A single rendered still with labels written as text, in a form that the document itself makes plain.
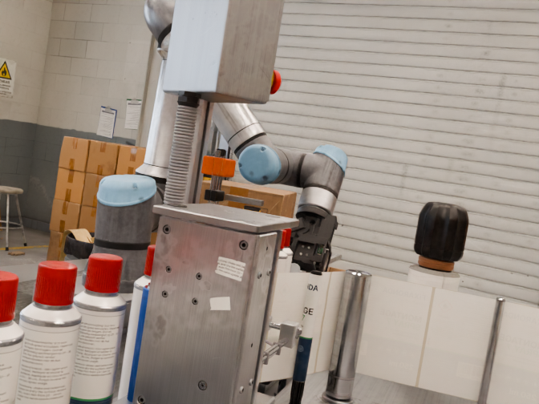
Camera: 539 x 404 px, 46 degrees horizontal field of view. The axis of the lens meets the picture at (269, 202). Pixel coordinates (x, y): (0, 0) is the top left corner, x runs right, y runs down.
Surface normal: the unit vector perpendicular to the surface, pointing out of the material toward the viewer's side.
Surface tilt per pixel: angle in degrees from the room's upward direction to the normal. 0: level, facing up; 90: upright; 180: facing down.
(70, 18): 90
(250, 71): 90
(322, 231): 60
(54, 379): 90
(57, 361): 90
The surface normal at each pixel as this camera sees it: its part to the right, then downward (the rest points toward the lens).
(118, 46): -0.46, -0.01
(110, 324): 0.69, 0.15
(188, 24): -0.80, -0.09
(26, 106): 0.88, 0.17
